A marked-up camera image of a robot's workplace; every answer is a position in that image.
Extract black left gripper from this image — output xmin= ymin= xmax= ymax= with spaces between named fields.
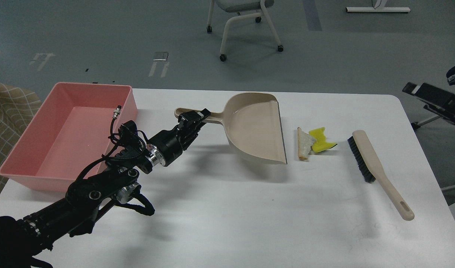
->
xmin=148 ymin=109 xmax=211 ymax=167

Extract beige plastic dustpan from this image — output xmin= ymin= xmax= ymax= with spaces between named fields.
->
xmin=174 ymin=92 xmax=288 ymax=165

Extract bread slice piece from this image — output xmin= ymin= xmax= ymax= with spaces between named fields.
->
xmin=297 ymin=127 xmax=316 ymax=162

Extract yellow sponge piece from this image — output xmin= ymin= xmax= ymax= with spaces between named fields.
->
xmin=309 ymin=127 xmax=338 ymax=153

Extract beige hand brush black bristles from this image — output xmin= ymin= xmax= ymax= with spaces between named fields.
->
xmin=347 ymin=130 xmax=415 ymax=221

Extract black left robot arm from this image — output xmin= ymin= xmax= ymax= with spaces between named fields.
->
xmin=0 ymin=106 xmax=211 ymax=268

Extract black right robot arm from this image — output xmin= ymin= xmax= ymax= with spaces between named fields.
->
xmin=402 ymin=83 xmax=455 ymax=130

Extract pink plastic bin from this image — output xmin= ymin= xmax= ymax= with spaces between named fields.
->
xmin=0 ymin=83 xmax=138 ymax=192

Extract grey floor plate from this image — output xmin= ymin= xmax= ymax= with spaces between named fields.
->
xmin=152 ymin=51 xmax=169 ymax=61

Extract white office chair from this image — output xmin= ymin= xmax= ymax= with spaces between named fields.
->
xmin=206 ymin=0 xmax=284 ymax=62

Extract white desk base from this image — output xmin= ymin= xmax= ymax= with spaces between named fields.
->
xmin=345 ymin=0 xmax=411 ymax=13

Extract beige checkered cloth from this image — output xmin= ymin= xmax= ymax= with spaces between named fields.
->
xmin=0 ymin=83 xmax=42 ymax=193

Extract white stand leg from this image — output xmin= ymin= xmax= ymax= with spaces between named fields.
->
xmin=411 ymin=114 xmax=449 ymax=131

